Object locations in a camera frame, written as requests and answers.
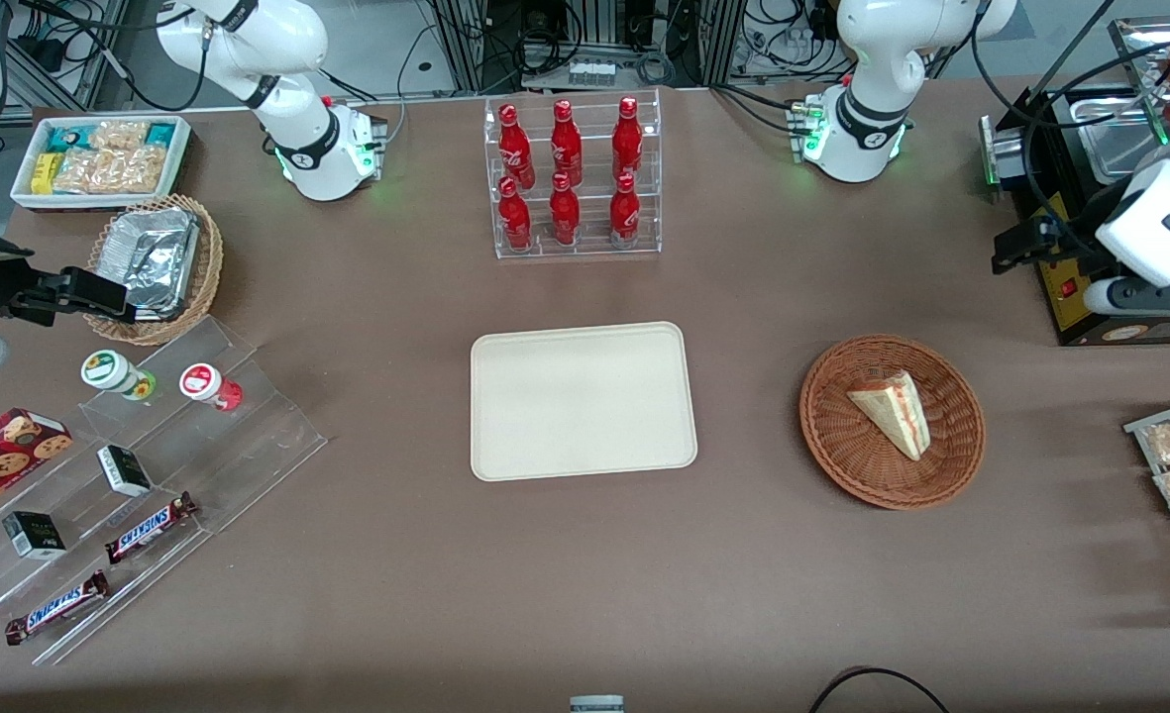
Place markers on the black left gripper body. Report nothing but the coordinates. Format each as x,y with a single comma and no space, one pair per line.
1071,247

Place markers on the triangular sandwich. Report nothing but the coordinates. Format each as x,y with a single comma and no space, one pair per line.
892,411

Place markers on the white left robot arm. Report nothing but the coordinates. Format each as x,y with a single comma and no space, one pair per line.
877,59

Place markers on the light tan wicker basket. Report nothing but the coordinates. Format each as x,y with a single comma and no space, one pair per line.
210,267

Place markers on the brown wicker basket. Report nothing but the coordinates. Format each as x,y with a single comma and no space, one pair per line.
842,446

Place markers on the beige plastic tray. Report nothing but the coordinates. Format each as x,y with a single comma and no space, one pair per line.
584,406

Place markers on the aluminium foil container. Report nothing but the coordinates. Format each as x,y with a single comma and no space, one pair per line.
154,257

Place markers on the black food warmer machine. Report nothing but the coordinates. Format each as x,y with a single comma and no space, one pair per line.
1060,307

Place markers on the green lid yogurt cup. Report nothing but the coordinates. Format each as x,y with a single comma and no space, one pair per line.
107,369

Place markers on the white rectangular snack bin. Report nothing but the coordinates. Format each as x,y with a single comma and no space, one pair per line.
99,203

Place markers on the stainless steel pan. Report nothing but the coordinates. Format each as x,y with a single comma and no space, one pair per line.
1124,149

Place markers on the yellow snack packet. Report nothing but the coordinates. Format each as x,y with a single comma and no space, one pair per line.
45,173

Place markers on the large clear snack bag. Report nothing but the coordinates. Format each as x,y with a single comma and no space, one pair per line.
109,170

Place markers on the red lid yogurt cup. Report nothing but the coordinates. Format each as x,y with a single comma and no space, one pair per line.
200,381

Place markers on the red plaid cookie box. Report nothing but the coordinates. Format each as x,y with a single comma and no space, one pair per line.
0,456

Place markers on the small clear snack bag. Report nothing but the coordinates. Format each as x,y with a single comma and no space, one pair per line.
119,136

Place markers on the teal snack packet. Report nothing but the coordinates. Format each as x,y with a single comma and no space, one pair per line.
160,134
67,137

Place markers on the small black carton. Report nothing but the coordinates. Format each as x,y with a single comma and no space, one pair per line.
35,535
124,470

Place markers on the clear acrylic step display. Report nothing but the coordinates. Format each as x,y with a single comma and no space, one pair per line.
277,436

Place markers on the Snickers chocolate bar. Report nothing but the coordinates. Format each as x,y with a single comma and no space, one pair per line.
57,607
149,530

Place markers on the red cola bottle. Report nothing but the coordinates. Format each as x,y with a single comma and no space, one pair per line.
627,144
624,213
515,149
565,213
515,218
566,149

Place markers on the clear acrylic bottle rack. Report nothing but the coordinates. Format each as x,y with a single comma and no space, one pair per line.
594,248

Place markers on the metal equipment rack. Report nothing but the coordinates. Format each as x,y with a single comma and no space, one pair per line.
466,40

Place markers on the white power strip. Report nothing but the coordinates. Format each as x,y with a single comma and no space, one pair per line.
592,72

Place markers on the grey device edge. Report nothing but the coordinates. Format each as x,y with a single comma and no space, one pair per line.
596,705

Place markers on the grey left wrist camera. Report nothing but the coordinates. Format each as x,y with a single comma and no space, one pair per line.
1139,297

